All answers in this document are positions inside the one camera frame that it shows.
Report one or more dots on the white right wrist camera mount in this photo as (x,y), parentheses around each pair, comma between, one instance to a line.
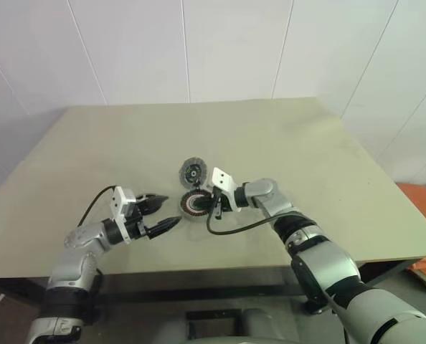
(222,179)

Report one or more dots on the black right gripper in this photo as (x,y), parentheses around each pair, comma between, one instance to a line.
(219,204)

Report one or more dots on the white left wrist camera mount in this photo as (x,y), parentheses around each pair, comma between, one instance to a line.
(119,206)

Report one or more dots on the orange chair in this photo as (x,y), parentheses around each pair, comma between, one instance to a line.
(424,215)

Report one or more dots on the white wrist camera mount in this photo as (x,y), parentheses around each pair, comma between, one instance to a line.
(222,179)
(119,206)

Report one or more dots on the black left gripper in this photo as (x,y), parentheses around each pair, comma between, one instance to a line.
(136,222)

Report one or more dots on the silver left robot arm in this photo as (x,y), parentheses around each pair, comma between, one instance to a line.
(76,267)

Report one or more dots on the black metal table frame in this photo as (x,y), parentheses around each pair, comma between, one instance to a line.
(198,283)

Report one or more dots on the motor housing with red windings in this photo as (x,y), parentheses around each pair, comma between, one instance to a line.
(186,207)

